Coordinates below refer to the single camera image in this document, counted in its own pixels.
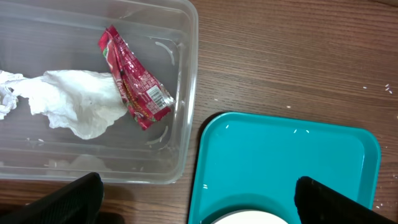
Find large pink plate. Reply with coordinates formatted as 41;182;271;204
211;210;288;224

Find red snack wrapper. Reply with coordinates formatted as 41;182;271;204
98;26;175;130

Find white paper napkin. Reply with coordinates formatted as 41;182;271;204
1;70;127;140

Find teal serving tray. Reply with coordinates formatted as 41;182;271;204
188;112;381;223

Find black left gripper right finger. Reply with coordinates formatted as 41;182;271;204
294;176;395;224

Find clear plastic bin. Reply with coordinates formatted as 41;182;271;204
1;1;198;184

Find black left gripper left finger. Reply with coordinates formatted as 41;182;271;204
1;172;104;224

